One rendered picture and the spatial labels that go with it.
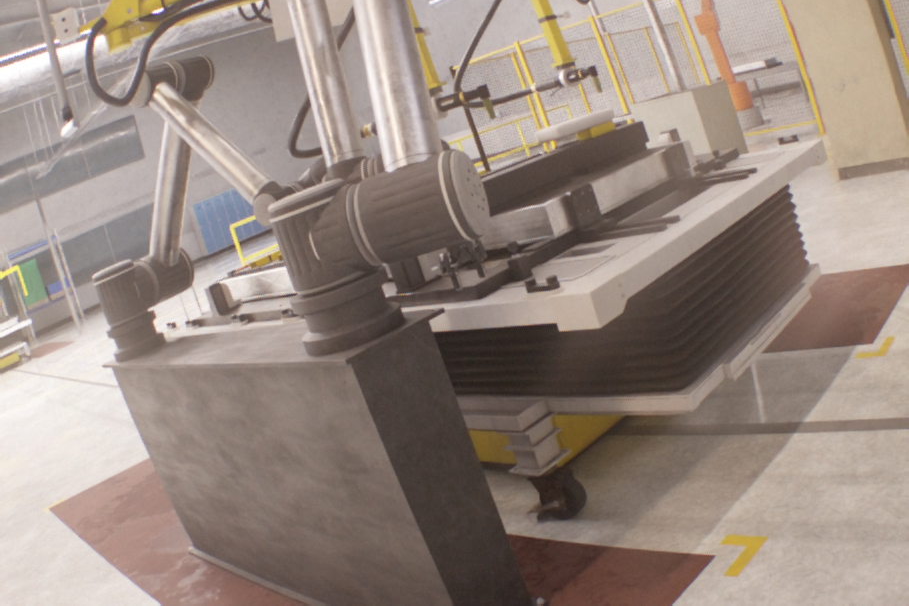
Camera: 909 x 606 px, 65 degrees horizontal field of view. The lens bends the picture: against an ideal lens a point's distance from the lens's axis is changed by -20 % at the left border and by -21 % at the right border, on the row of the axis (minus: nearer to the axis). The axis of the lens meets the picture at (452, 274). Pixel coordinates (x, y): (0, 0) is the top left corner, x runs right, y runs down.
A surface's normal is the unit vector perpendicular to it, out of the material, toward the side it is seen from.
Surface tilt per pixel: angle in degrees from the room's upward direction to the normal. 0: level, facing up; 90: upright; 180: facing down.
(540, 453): 90
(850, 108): 90
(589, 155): 90
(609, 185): 90
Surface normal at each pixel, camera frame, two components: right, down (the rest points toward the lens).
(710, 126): 0.64, -0.09
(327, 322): -0.26, 0.25
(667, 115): -0.70, 0.34
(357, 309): 0.37, 0.03
